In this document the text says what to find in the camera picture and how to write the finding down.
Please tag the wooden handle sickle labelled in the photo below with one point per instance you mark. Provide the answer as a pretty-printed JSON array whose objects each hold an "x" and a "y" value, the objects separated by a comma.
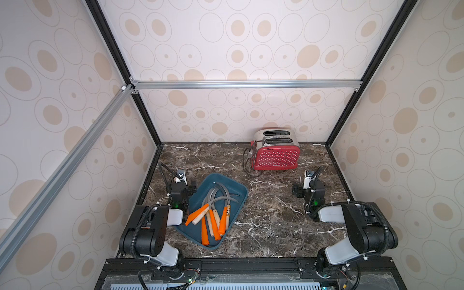
[{"x": 227, "y": 194}]

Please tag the red polka dot toaster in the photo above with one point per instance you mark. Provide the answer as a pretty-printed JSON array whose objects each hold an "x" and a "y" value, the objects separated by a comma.
[{"x": 275, "y": 149}]

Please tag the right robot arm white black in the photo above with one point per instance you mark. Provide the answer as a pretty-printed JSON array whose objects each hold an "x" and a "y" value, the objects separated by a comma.
[{"x": 369, "y": 232}]

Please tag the orange handle sickle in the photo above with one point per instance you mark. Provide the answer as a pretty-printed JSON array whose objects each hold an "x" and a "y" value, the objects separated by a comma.
[
  {"x": 217, "y": 236},
  {"x": 208, "y": 203},
  {"x": 224, "y": 220},
  {"x": 204, "y": 232}
]

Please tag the teal rectangular storage tray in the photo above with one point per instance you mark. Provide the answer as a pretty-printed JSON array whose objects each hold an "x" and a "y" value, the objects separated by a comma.
[{"x": 237, "y": 191}]

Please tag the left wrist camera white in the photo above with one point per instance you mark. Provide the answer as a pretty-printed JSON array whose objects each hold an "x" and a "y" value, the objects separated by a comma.
[{"x": 181, "y": 176}]

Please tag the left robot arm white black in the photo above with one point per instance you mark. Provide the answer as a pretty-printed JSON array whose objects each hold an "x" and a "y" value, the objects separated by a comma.
[{"x": 144, "y": 236}]

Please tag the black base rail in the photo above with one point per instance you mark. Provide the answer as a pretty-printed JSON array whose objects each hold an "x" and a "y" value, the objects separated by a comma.
[{"x": 298, "y": 273}]

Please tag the horizontal aluminium bar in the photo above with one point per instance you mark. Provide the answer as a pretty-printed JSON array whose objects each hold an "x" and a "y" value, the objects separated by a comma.
[{"x": 248, "y": 84}]

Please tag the left diagonal aluminium bar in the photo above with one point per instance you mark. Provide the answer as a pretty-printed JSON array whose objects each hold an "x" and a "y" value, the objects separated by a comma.
[{"x": 30, "y": 216}]

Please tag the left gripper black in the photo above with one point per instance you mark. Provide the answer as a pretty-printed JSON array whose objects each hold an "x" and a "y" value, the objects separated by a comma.
[{"x": 190, "y": 189}]

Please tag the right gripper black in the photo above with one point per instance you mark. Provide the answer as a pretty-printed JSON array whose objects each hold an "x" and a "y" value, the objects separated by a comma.
[{"x": 309, "y": 190}]

